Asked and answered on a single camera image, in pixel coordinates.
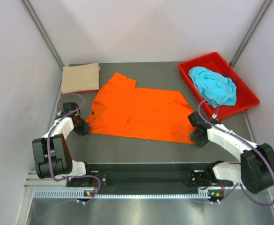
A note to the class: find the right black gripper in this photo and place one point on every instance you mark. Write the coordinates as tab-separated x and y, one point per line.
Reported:
199	143

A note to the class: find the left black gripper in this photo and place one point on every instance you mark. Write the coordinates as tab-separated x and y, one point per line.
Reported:
83	131

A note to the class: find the orange t shirt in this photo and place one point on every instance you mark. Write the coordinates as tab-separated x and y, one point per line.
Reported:
122	109

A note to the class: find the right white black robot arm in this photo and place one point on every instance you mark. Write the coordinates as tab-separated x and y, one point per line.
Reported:
255	167

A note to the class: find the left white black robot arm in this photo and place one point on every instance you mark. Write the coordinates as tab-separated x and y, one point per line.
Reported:
51	154

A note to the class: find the folded red t shirt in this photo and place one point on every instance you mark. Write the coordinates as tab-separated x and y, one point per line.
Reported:
86	91

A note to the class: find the folded beige t shirt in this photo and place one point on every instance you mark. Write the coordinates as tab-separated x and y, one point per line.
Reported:
80	78

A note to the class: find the blue t shirt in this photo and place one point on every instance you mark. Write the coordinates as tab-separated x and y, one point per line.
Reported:
214	87

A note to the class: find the red plastic bin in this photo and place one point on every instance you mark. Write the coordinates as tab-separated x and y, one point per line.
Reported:
216	63

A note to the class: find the grey slotted cable duct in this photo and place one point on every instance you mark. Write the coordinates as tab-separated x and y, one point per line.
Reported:
85	194

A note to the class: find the aluminium frame rail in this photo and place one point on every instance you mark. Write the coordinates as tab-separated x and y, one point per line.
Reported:
34	182

